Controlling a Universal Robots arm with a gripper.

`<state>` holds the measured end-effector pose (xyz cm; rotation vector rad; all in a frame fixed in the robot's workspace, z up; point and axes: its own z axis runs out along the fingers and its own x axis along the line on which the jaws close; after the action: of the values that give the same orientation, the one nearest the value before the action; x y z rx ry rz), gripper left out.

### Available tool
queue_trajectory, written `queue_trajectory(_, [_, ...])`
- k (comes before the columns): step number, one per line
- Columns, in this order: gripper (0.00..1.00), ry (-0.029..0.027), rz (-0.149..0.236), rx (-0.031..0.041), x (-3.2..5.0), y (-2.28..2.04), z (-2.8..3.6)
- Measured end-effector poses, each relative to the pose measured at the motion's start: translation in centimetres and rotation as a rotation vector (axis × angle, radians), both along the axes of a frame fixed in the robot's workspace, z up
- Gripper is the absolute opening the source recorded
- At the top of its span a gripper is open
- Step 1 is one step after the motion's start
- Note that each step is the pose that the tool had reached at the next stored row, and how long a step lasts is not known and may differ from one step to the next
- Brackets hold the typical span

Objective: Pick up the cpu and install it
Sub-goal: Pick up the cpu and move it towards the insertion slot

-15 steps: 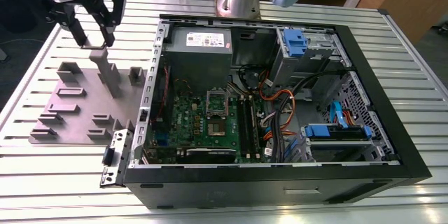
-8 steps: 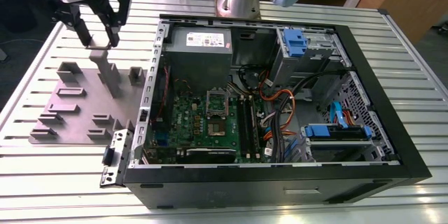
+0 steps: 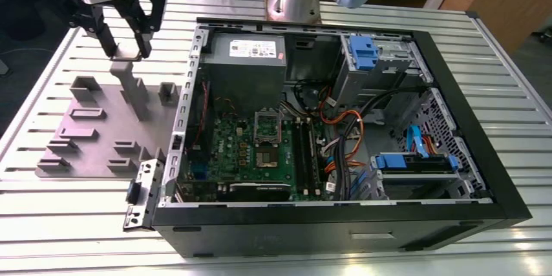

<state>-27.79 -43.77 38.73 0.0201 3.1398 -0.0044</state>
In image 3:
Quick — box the blue drive carrier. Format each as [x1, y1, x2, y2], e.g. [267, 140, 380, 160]
[350, 35, 380, 72]

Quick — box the silver CPU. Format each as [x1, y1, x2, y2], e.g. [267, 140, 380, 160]
[110, 42, 143, 62]

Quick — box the hard disk in blue carrier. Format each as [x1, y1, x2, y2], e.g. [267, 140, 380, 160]
[372, 153, 460, 173]

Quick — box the grey parts rack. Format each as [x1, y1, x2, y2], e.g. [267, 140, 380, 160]
[35, 58, 182, 180]

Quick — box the green motherboard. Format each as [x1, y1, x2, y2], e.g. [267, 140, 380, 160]
[179, 107, 336, 202]

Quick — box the black PC case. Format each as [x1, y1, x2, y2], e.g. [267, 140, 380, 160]
[151, 16, 534, 259]

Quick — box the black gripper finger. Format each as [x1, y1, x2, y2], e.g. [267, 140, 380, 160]
[114, 0, 172, 61]
[23, 0, 120, 59]

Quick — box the black cable bundle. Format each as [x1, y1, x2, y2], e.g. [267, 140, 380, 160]
[331, 87, 427, 201]

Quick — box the blue wire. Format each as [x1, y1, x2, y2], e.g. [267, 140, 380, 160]
[404, 125, 432, 159]

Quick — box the silver expansion card bracket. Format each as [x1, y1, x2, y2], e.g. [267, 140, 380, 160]
[123, 156, 168, 232]

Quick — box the silver metal drive cage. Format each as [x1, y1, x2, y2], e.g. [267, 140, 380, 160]
[334, 33, 432, 109]

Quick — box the black graphics card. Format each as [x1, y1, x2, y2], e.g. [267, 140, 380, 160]
[218, 181, 292, 202]

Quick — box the grey power supply unit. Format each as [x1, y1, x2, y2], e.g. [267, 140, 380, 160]
[202, 32, 288, 112]

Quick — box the silver metal disk bay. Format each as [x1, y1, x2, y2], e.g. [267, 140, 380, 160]
[368, 151, 495, 202]

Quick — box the metal socket cover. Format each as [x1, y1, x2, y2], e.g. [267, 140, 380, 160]
[254, 110, 284, 146]

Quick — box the orange wire bundle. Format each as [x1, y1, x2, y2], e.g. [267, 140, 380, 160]
[319, 109, 368, 173]

